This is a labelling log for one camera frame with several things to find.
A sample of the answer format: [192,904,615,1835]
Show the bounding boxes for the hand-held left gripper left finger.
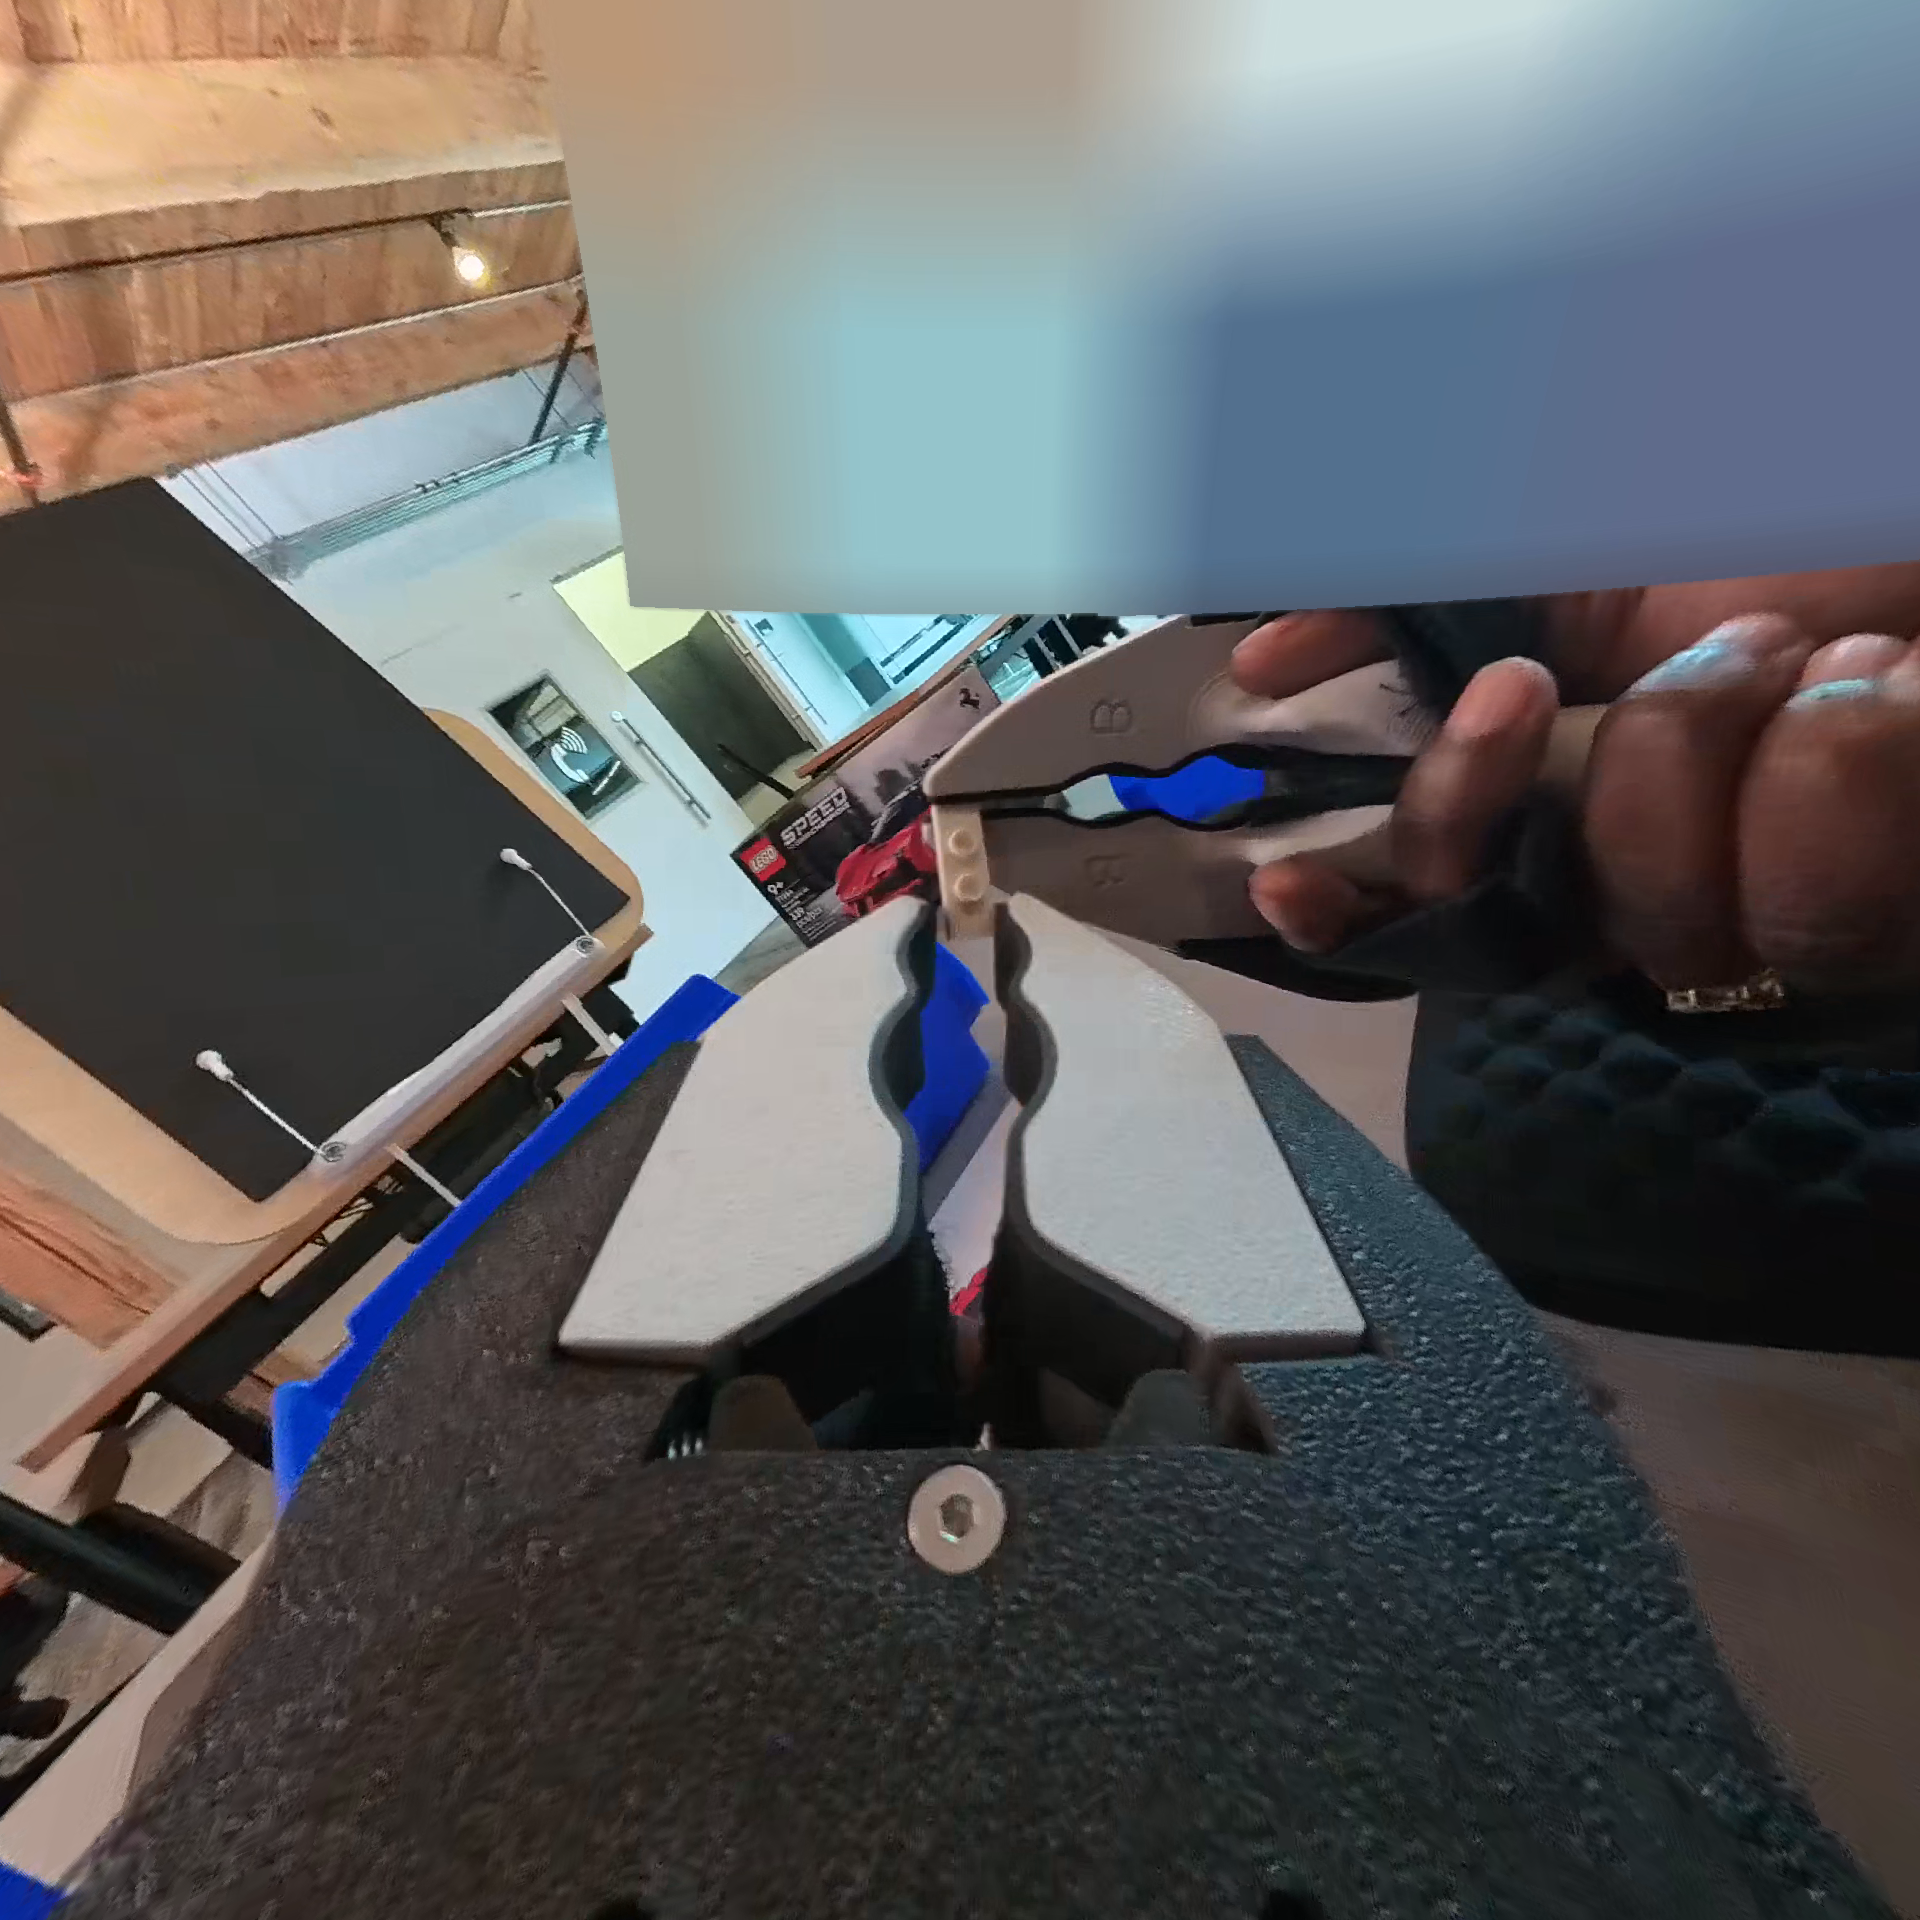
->
[558,896,939,1370]

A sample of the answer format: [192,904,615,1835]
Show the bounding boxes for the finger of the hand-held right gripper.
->
[992,796,1413,954]
[921,613,1427,807]

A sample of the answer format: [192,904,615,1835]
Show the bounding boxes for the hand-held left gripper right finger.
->
[997,896,1369,1365]

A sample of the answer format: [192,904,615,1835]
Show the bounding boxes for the small white lego plate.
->
[932,800,1004,945]

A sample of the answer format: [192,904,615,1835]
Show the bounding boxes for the large blue parts bin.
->
[0,972,993,1920]

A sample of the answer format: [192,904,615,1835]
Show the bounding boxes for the lego set box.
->
[728,661,1052,955]

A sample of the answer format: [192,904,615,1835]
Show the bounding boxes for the person's right hand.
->
[1230,565,1920,1013]

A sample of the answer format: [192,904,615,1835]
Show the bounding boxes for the black wrist rest pad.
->
[1408,977,1920,1356]

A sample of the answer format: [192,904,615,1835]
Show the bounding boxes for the phone door sign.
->
[484,674,627,824]

